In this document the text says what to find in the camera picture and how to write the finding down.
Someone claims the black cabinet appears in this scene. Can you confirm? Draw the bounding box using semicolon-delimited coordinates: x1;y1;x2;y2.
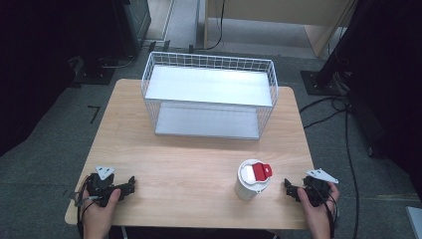
111;0;152;58

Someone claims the person's right hand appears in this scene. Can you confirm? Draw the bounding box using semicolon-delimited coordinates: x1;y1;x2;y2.
297;181;340;231

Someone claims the wooden desk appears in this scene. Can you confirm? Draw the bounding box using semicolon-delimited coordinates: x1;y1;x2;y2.
203;0;358;60

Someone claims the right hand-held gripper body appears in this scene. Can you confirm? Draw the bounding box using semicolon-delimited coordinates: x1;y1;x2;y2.
301;167;339;208

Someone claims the long black floor cable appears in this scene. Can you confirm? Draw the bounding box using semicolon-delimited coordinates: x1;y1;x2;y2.
299;95;361;239

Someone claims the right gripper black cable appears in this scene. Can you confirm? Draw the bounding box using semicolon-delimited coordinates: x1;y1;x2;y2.
312;184;340;239

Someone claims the black stand base plate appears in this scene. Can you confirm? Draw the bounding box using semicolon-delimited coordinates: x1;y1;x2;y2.
73;56;116;86
300;70;350;98

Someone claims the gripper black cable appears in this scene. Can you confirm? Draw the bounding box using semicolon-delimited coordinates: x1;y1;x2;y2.
73;174;102;239
312;184;340;239

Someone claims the black stand post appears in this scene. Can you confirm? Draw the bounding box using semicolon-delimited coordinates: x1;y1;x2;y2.
315;0;369;88

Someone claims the white flat panel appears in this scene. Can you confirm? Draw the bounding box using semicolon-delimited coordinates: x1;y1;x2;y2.
405;205;422;239

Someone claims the black hanging cable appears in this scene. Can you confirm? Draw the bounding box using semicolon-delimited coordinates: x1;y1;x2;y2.
198;0;227;52

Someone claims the white wire shelf rack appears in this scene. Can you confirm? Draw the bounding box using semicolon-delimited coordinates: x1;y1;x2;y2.
140;51;280;141

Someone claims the white cup with red lid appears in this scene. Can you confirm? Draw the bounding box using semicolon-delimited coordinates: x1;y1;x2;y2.
234;158;274;202

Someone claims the dark curtain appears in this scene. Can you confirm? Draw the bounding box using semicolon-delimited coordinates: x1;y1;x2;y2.
0;0;127;157
347;0;422;191

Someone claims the person's left hand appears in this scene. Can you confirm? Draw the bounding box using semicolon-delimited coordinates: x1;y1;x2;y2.
81;188;122;231

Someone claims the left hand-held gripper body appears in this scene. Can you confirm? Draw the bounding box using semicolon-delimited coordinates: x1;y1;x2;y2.
87;165;124;208

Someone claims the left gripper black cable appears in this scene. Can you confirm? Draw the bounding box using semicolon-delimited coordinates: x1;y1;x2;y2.
73;174;102;239

